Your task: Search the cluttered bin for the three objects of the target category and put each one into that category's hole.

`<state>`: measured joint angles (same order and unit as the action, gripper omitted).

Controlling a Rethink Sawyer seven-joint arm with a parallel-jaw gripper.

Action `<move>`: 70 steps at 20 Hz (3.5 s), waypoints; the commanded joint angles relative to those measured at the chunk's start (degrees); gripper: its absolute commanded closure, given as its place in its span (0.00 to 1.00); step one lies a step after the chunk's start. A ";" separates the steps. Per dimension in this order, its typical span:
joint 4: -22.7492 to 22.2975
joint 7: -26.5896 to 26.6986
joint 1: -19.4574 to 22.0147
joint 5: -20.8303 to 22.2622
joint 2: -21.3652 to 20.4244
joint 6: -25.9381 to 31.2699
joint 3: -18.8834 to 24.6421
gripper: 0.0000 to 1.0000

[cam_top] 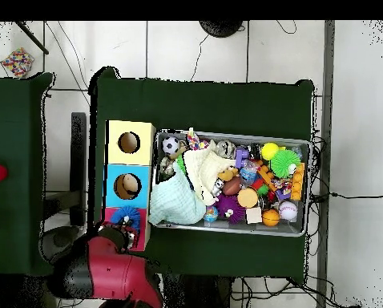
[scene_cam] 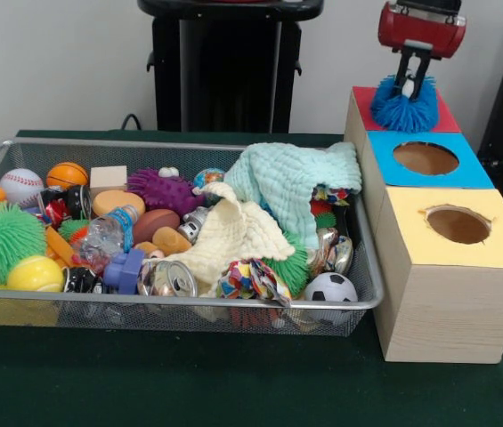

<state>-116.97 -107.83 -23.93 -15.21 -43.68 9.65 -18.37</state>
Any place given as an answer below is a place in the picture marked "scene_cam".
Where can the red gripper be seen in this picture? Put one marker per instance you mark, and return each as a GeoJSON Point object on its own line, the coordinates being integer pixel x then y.
{"type": "Point", "coordinates": [420, 31]}

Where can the blue fuzzy ball with eyes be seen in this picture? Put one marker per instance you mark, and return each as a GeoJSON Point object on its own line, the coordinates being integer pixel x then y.
{"type": "Point", "coordinates": [402, 113]}

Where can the mint green waffle cloth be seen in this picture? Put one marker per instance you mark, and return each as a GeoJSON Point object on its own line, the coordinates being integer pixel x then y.
{"type": "Point", "coordinates": [286, 178]}

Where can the wooden box with three holes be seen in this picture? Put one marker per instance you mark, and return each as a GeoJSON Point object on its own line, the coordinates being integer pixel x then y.
{"type": "Point", "coordinates": [451, 307]}

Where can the black and white soccer ball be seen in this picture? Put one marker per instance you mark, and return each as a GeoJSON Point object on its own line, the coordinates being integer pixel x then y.
{"type": "Point", "coordinates": [331, 288]}

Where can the cream waffle cloth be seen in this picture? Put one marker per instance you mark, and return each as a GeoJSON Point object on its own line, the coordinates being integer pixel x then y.
{"type": "Point", "coordinates": [233, 236]}

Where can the purple fuzzy toy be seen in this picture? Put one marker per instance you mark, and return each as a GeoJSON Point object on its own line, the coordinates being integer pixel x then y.
{"type": "Point", "coordinates": [162, 191]}

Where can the brown toy football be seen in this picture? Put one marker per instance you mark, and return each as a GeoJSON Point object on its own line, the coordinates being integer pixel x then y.
{"type": "Point", "coordinates": [155, 224]}

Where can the crushed clear plastic bottle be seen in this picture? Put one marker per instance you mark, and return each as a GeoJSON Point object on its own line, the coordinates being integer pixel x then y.
{"type": "Point", "coordinates": [108, 231]}

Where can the orange basketball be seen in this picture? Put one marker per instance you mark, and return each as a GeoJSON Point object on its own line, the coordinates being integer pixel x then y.
{"type": "Point", "coordinates": [67, 174]}

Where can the dark green table cloth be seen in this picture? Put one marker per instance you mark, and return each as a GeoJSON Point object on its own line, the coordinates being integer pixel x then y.
{"type": "Point", "coordinates": [189, 391]}

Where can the white baseball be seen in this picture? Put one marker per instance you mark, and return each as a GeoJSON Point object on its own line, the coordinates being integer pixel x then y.
{"type": "Point", "coordinates": [20, 184]}

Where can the yellow tennis ball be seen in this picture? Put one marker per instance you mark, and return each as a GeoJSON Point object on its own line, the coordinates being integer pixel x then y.
{"type": "Point", "coordinates": [35, 276]}

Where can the green fuzzy ball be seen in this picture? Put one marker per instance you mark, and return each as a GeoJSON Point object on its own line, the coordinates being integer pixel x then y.
{"type": "Point", "coordinates": [2, 240]}

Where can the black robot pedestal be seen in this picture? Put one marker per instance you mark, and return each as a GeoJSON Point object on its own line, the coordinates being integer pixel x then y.
{"type": "Point", "coordinates": [224, 75]}

